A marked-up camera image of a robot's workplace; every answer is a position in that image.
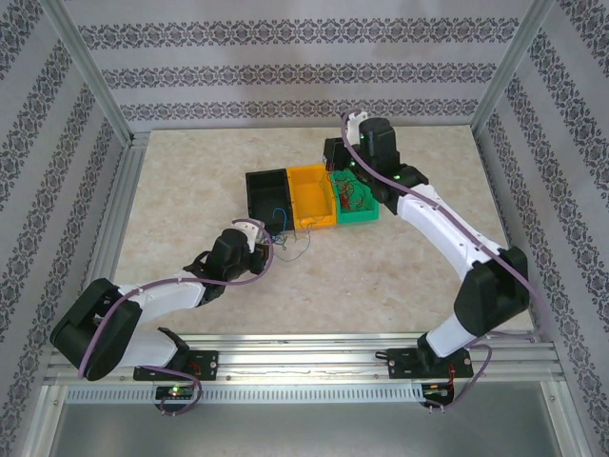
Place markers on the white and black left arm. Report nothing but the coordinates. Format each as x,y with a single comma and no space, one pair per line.
162,294

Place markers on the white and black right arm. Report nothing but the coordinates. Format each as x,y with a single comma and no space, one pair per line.
442,224

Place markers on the black plastic bin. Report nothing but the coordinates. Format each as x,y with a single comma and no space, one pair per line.
266,195

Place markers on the yellow plastic bin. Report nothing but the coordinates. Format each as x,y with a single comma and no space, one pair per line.
311,195

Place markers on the green plastic bin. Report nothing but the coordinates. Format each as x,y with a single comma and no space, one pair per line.
366,215

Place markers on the black controller board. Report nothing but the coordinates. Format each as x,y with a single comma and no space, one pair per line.
173,393
438,390

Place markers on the grey sheet metal panel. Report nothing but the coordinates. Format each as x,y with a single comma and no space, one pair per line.
304,433

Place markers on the aluminium front rail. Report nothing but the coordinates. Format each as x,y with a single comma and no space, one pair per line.
295,352

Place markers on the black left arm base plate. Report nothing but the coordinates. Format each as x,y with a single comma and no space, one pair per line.
204,364

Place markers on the aluminium side rail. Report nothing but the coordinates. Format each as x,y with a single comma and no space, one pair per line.
495,162
121,190

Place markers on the aluminium frame post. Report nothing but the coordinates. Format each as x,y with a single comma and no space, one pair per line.
514,62

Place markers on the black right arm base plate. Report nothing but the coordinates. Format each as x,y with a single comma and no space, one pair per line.
399,364

